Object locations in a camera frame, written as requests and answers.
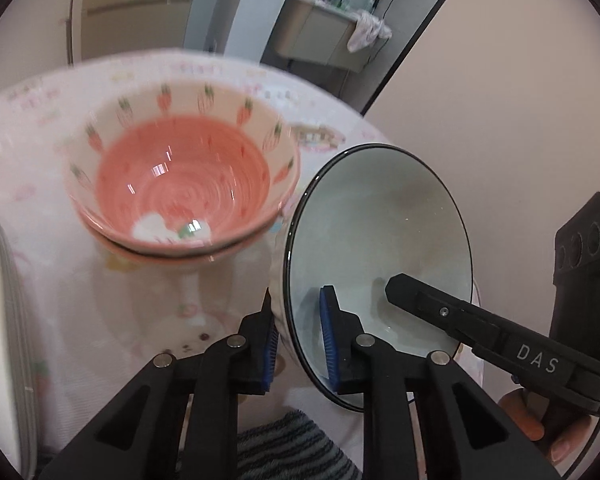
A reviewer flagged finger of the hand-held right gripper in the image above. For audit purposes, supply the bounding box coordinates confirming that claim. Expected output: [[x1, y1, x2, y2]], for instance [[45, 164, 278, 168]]
[[384, 273, 600, 418]]

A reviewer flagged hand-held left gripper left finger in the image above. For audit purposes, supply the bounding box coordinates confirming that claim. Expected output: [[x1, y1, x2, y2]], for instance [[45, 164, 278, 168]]
[[36, 287, 282, 480]]

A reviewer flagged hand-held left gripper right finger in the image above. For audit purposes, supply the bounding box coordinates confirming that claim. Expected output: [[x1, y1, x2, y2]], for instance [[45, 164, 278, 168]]
[[318, 285, 565, 480]]

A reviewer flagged white ribbed bowl dark rim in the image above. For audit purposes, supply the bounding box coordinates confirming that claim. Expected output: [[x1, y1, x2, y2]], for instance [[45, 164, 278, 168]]
[[270, 144, 481, 413]]

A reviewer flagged pink printed ceramic bowl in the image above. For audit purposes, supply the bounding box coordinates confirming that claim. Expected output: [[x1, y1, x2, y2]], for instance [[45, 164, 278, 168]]
[[77, 180, 301, 272]]

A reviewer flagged pink bunny print ceramic bowl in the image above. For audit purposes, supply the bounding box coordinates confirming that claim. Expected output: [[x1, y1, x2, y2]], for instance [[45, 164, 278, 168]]
[[62, 79, 301, 257]]

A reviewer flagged person's right hand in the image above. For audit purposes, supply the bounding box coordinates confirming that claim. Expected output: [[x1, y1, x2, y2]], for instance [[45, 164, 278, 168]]
[[496, 386, 600, 465]]

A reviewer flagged pink cartoon print tablecloth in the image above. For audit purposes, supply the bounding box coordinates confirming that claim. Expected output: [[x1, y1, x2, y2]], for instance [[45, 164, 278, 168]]
[[0, 47, 486, 461]]

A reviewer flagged striped grey clothing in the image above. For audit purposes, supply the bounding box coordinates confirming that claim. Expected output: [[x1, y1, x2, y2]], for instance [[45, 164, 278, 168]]
[[236, 409, 362, 480]]

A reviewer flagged beige vanity cabinet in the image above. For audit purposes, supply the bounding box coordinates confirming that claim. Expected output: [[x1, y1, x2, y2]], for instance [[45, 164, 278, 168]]
[[275, 0, 376, 73]]

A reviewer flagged white hanging towel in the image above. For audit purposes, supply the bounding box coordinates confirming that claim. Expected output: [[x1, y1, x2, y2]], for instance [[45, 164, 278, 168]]
[[347, 9, 394, 54]]

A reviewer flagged beige refrigerator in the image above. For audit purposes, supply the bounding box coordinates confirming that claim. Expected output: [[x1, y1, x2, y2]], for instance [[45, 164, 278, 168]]
[[70, 0, 207, 66]]

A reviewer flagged black door frame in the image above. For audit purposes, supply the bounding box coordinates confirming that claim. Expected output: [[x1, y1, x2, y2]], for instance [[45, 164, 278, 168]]
[[359, 0, 470, 117]]

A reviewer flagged black power cable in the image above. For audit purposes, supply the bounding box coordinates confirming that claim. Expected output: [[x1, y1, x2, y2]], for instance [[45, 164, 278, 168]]
[[364, 0, 412, 63]]

